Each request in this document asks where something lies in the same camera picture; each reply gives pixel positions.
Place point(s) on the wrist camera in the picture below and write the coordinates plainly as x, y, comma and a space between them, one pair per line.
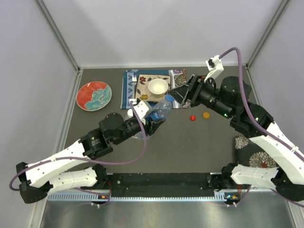
142, 108
214, 66

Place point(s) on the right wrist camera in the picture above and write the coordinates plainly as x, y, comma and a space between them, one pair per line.
214, 66

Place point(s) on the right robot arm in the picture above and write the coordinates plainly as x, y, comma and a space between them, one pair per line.
258, 126

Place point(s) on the black floral square plate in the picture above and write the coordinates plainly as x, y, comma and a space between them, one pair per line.
249, 154

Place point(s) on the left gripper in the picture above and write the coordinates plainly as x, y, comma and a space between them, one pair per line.
153, 126

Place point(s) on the red bottle cap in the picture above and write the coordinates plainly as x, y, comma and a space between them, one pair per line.
192, 118

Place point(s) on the square floral beige plate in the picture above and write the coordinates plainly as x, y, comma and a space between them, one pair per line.
141, 89

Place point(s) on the white ceramic bowl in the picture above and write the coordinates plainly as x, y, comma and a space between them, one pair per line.
158, 86

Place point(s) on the blue bottle cap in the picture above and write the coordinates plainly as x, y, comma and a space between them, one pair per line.
169, 98

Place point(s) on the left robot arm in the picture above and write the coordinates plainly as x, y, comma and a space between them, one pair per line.
77, 166

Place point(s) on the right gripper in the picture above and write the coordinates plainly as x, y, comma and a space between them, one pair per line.
196, 85

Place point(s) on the red and teal plate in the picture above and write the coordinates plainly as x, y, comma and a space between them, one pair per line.
94, 96

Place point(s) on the blue label water bottle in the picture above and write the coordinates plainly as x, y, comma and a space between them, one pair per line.
160, 111

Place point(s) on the clear bottle white cap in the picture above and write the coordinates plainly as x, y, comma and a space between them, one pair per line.
139, 135

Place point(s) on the grey slotted cable duct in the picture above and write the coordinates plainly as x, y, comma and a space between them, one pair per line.
82, 196

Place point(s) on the orange bottle cap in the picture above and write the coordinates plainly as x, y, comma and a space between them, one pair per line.
206, 115

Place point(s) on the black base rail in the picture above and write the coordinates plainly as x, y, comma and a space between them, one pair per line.
164, 184

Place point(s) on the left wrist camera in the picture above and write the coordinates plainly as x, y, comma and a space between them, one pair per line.
142, 108

